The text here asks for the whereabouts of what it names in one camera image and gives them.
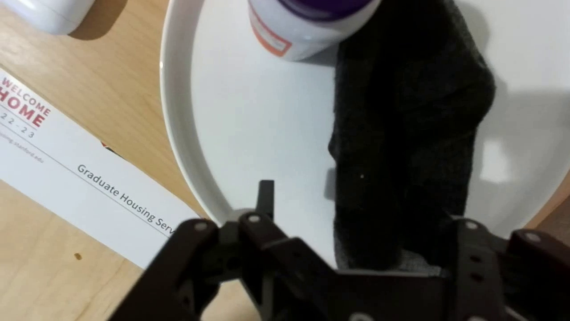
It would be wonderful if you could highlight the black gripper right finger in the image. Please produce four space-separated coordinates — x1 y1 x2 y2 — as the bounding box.
444 216 570 321

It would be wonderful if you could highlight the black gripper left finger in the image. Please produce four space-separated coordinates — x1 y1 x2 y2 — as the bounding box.
108 178 343 321

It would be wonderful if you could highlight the dark grey sock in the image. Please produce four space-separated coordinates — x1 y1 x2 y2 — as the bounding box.
327 0 499 274

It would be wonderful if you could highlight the white round plate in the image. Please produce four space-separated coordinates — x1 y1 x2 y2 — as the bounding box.
157 0 570 253

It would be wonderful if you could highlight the white printed paper leaflet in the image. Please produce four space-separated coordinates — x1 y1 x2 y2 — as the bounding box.
0 66 202 271

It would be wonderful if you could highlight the white bottle purple cap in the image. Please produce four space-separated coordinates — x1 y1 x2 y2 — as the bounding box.
247 0 384 62

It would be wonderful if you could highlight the small plain white bottle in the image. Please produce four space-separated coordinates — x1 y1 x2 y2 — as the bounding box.
0 0 99 37

